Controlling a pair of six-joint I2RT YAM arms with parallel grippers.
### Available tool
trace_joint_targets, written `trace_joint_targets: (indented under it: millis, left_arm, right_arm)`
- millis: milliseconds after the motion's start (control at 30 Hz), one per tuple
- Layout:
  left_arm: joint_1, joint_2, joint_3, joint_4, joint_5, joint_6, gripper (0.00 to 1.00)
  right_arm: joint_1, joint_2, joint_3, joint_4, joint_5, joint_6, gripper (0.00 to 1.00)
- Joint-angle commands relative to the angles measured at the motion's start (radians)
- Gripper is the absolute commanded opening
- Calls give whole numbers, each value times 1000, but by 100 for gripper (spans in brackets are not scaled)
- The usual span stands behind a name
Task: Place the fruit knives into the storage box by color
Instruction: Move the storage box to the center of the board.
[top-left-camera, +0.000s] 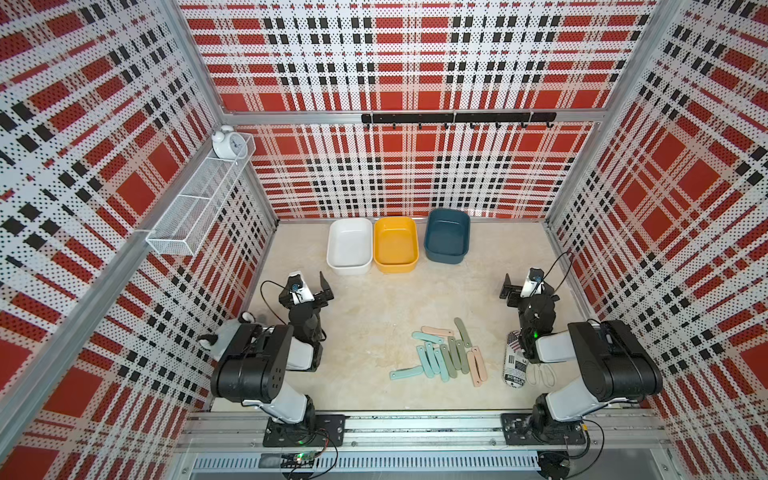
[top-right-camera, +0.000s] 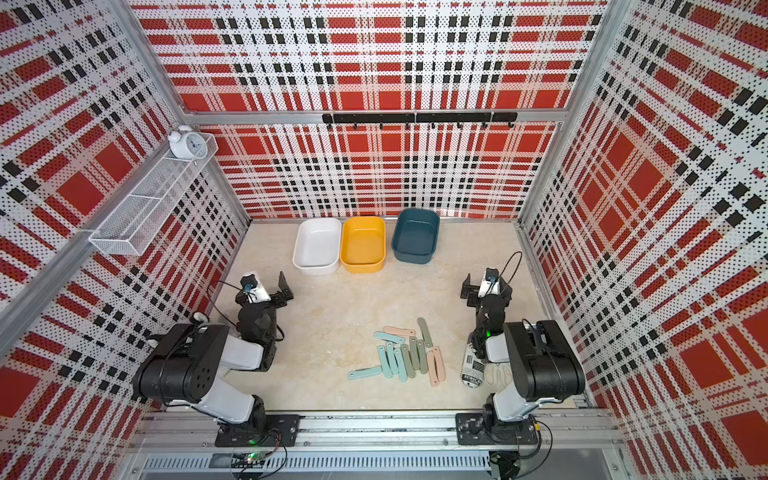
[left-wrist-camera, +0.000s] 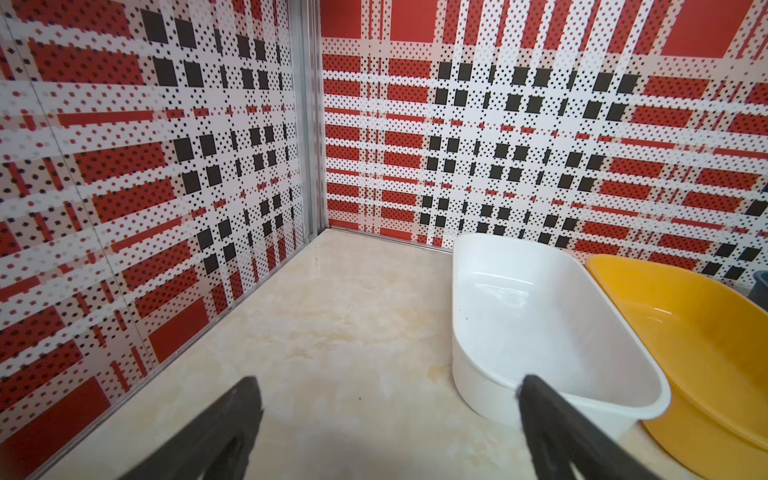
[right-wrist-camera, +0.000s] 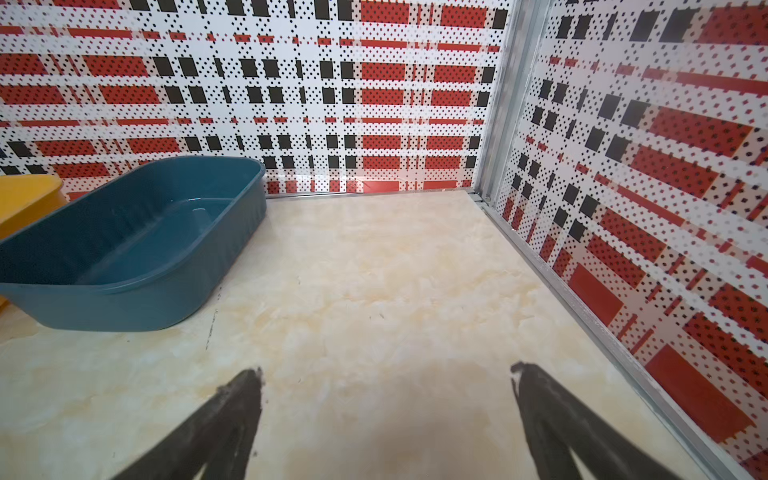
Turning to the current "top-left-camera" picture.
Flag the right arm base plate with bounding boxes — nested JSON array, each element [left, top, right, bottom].
[[501, 413, 587, 447]]

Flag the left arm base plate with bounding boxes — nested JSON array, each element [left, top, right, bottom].
[[262, 414, 346, 448]]

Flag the yellow storage box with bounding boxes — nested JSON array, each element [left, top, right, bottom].
[[373, 216, 419, 274]]

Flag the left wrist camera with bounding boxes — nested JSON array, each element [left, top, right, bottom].
[[286, 271, 314, 305]]

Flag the sage knife left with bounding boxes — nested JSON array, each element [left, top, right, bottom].
[[440, 344, 458, 378]]

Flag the green circuit board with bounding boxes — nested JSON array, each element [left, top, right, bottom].
[[280, 451, 315, 470]]

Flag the pink knife top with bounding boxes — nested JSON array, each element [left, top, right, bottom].
[[421, 326, 456, 338]]

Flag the white storage box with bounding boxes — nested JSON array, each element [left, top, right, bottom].
[[326, 218, 373, 276]]

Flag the sage knife middle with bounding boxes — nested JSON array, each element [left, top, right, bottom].
[[447, 336, 462, 371]]

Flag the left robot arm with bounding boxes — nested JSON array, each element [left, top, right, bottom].
[[198, 272, 334, 432]]

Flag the white handled scissors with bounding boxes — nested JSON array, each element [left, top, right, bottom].
[[526, 363, 557, 388]]

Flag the black hook rail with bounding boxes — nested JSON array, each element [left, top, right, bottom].
[[361, 112, 557, 126]]

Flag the printed pencil case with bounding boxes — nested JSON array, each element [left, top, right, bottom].
[[503, 331, 529, 388]]

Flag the sage green knife top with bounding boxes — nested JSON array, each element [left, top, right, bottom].
[[454, 317, 472, 348]]

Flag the dark teal storage box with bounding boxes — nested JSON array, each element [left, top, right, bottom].
[[424, 208, 471, 265]]

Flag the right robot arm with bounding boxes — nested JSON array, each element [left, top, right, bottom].
[[499, 268, 663, 435]]

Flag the white wire mesh shelf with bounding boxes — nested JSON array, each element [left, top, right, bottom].
[[147, 132, 255, 256]]

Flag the husky plush toy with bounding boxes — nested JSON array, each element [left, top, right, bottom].
[[197, 311, 256, 357]]

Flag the white alarm clock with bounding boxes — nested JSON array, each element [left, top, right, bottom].
[[212, 125, 247, 160]]

